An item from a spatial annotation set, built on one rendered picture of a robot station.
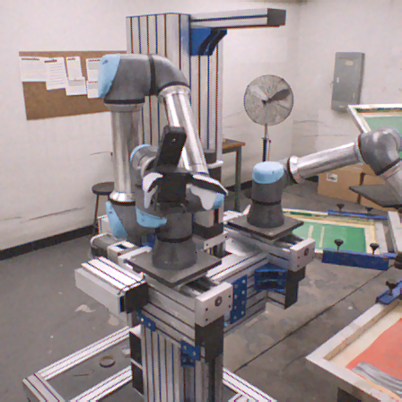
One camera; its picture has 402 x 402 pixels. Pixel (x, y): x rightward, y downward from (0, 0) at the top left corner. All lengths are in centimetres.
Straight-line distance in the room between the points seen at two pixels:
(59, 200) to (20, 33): 163
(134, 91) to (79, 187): 363
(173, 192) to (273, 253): 94
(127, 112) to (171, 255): 46
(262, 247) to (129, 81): 87
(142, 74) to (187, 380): 131
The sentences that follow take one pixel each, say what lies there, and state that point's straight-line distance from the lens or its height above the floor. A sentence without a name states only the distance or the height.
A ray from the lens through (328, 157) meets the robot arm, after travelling 176.
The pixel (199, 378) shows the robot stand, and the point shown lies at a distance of 197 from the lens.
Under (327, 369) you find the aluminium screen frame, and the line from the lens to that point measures 149.
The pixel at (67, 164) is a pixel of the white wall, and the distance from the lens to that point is 472.
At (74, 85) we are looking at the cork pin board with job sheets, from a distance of 465.
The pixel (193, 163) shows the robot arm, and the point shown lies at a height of 164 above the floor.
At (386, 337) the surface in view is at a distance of 175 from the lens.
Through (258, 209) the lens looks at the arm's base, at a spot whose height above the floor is 132.
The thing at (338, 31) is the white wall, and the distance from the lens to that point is 674.
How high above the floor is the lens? 191
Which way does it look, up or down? 18 degrees down
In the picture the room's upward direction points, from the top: straight up
